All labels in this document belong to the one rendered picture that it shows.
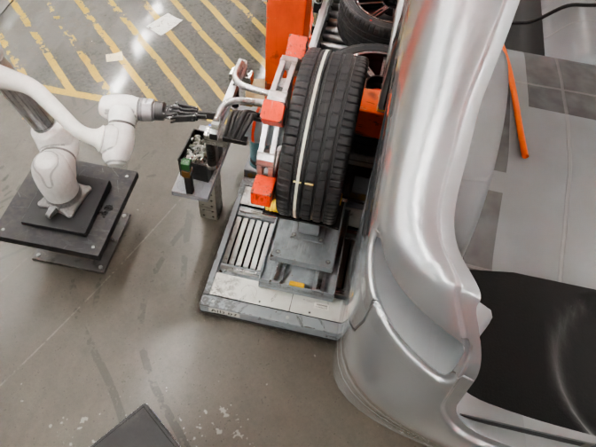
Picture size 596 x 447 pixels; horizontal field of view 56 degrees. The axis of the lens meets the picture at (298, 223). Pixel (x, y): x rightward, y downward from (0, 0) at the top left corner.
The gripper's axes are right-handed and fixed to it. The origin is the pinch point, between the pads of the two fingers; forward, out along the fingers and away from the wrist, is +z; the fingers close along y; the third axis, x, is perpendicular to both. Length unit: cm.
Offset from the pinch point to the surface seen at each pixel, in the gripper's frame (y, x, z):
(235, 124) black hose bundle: -22.3, -11.1, 13.3
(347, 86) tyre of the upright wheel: -19, -28, 51
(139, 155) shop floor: 70, 74, -49
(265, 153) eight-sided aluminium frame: -30.4, -5.3, 24.7
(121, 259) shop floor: 2, 89, -45
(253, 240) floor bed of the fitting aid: 13, 79, 20
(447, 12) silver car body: -69, -74, 63
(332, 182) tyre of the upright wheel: -40, -2, 48
